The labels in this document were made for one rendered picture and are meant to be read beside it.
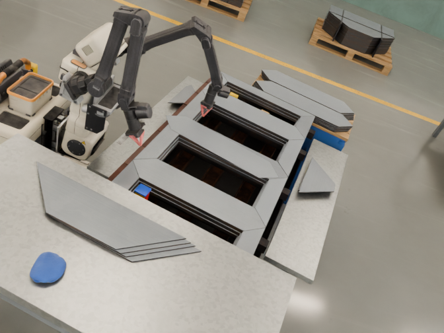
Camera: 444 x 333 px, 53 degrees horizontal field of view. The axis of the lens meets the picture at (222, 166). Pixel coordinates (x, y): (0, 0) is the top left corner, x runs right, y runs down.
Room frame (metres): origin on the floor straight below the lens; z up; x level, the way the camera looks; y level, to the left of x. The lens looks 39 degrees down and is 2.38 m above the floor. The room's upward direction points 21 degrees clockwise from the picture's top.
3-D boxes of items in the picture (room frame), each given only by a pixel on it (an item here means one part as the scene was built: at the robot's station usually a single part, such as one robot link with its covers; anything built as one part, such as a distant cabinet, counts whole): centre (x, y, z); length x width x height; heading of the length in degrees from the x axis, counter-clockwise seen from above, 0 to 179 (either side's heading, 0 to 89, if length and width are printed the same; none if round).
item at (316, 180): (2.23, -0.59, 0.77); 0.45 x 0.20 x 0.04; 172
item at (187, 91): (2.68, 0.40, 0.70); 0.39 x 0.12 x 0.04; 172
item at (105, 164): (2.33, 0.48, 0.66); 1.30 x 0.20 x 0.03; 172
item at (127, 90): (1.65, 0.51, 1.40); 0.11 x 0.06 x 0.43; 1
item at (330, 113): (3.04, -0.39, 0.82); 0.80 x 0.40 x 0.06; 82
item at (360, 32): (6.65, -1.12, 0.20); 1.20 x 0.80 x 0.41; 88
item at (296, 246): (2.08, -0.57, 0.73); 1.20 x 0.26 x 0.03; 172
